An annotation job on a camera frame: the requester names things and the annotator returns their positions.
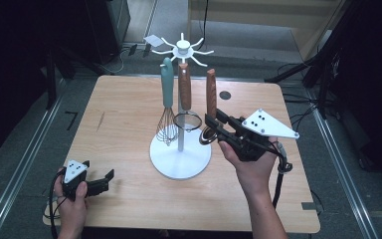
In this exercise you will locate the metal floor rail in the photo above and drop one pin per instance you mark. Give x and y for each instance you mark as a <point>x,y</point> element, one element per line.
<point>20,169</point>
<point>341,176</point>

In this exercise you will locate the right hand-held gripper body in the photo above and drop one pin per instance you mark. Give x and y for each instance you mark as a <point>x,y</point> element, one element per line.
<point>265,126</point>

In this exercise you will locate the black tripod legs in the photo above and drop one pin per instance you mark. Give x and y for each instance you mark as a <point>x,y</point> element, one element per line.
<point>298,68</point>

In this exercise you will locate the white paper sheet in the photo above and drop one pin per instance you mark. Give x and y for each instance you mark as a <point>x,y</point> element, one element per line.
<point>153,40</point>

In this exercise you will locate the black metal stand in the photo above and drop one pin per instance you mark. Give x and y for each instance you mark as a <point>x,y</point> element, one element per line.
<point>50,83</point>

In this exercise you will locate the person's left hand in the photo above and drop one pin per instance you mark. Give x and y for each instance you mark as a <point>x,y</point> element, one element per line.
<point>73,215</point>

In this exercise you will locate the dark round table grommet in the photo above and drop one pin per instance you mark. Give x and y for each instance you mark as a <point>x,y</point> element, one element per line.
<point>225,95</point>

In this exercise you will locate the black cabinet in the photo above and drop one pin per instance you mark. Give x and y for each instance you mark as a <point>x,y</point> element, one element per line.
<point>107,30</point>

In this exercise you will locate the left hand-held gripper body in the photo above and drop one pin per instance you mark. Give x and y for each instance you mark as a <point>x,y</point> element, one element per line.
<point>74,171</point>

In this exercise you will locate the white utensil rack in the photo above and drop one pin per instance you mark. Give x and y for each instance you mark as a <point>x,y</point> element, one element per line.
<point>180,162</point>

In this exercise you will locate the person's right hand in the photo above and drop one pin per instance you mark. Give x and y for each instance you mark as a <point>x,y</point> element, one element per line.
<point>257,176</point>

